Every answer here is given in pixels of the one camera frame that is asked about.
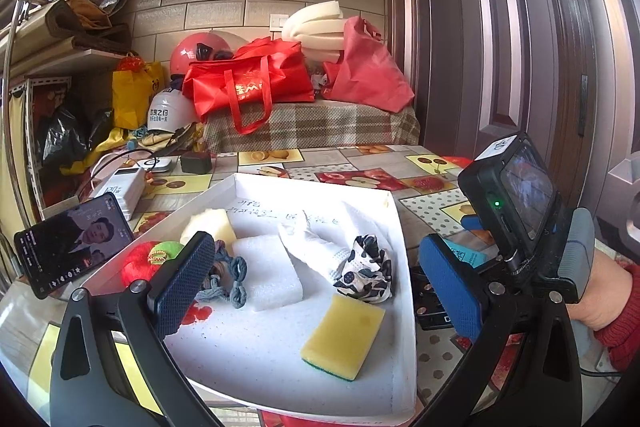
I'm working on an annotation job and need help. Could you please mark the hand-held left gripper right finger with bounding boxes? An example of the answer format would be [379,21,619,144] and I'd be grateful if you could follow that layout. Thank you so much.
[415,234,583,427]

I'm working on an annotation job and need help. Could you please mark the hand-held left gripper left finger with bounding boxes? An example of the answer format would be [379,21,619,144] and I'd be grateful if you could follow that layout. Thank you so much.
[50,231,221,427]

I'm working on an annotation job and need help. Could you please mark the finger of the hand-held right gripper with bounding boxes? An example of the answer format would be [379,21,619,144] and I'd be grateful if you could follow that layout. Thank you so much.
[460,214,485,236]
[411,269,455,332]

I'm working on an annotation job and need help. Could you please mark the teal packet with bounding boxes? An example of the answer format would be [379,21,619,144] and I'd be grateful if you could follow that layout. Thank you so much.
[445,237,488,270]

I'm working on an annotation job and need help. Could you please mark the red and green plush toy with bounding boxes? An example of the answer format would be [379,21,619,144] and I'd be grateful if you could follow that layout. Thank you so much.
[121,241,186,288]

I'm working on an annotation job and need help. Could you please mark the grey-blue braided rope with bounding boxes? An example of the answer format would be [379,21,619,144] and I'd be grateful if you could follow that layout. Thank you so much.
[195,241,249,310]

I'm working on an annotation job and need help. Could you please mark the pale yellow foam piece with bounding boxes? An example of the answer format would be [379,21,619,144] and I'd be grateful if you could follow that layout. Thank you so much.
[180,208,237,248]

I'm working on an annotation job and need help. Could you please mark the black and white spotted cloth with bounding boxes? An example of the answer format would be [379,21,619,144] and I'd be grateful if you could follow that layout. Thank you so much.
[332,234,393,305]

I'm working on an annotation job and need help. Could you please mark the white foam block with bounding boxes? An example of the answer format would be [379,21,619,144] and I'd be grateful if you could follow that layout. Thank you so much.
[231,232,306,312]

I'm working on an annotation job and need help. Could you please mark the yellow and green sponge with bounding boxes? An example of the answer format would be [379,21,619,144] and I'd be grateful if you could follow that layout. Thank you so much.
[300,293,387,382]

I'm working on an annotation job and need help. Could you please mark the white foam tray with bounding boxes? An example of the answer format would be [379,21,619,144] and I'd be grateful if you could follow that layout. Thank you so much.
[80,172,418,420]

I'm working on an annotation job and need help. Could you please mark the person's right forearm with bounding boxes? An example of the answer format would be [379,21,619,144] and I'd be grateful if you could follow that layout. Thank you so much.
[594,302,640,373]

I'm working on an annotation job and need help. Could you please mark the person's right hand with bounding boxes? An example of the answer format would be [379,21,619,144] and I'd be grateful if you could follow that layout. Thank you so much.
[570,251,640,332]

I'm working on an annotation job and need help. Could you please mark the white power bank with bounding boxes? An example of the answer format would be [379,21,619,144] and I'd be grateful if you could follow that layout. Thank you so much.
[92,167,147,222]

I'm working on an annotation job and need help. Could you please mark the black smartphone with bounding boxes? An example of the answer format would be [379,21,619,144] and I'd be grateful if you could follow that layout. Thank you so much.
[14,194,136,300]

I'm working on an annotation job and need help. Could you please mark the black charger block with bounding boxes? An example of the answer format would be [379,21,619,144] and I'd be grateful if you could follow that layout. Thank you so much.
[180,151,213,174]

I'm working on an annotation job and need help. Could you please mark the fruit print tablecloth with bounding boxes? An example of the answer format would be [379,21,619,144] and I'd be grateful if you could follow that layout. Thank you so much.
[0,144,640,427]

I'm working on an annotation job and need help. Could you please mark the white helmet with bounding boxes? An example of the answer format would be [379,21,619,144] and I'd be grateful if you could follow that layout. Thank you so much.
[147,89,198,132]

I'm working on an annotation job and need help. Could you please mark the plaid cloth cover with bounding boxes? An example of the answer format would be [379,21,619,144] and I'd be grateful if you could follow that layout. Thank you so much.
[202,99,421,154]

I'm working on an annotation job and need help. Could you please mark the brown door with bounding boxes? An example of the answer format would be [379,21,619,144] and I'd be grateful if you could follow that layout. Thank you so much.
[385,0,640,258]

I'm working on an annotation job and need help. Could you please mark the pink-red fabric bag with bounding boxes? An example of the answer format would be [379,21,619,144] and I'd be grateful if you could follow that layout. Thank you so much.
[322,16,416,112]

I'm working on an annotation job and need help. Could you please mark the black plastic bag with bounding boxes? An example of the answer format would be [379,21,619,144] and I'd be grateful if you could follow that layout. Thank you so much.
[40,104,113,162]

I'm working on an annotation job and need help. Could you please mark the yellow shopping bag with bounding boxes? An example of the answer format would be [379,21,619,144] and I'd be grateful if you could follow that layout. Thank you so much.
[111,62,166,130]

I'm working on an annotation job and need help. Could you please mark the red tote bag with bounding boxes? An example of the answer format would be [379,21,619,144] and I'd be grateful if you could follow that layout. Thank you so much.
[182,38,316,135]

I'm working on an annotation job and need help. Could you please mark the white slotted angle rack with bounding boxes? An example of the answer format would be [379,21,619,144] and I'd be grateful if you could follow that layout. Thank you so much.
[22,74,72,208]

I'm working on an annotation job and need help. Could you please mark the yellow curtain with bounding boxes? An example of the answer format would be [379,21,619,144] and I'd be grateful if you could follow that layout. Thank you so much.
[0,82,36,233]

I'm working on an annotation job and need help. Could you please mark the red printed carton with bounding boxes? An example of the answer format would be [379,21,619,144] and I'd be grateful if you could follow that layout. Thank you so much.
[31,79,72,120]

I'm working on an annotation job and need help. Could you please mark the red helmet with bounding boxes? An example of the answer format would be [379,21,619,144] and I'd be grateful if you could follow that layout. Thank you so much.
[169,32,236,75]

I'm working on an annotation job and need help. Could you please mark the wooden shelf board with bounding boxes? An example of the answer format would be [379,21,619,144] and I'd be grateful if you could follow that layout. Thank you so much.
[0,49,126,82]

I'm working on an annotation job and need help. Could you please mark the stack of white foam sheets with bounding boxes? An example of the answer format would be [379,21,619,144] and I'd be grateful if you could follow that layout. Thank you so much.
[281,3,348,62]

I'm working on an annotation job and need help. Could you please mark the folded brown mats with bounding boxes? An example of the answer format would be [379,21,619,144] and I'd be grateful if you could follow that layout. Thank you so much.
[45,0,136,52]

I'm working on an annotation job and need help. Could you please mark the chrome tube rack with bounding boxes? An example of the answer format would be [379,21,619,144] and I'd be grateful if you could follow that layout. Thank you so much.
[0,0,46,228]

